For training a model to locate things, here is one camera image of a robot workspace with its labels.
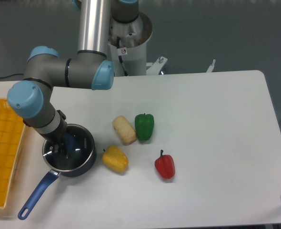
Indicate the dark saucepan blue handle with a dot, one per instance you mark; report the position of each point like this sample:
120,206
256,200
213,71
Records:
46,181

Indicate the glass pot lid blue knob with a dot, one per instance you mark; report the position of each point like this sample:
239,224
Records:
75,155

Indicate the yellow plastic basket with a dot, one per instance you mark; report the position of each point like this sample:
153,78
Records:
11,132

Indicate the white metal base frame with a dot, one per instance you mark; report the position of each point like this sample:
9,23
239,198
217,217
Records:
159,66

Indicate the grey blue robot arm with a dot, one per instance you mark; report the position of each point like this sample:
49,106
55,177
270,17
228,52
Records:
30,98

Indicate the beige bread loaf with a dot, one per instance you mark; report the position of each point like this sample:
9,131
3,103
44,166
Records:
124,130

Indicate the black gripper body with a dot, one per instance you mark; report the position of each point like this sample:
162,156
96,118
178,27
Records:
55,130

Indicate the red bell pepper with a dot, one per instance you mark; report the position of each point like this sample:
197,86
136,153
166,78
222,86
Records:
165,166

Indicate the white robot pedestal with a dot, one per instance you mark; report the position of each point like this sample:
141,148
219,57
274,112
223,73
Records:
128,45

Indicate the green bell pepper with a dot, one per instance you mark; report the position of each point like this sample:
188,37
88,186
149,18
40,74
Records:
144,125

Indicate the yellow bell pepper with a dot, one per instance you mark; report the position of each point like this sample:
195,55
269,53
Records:
115,159

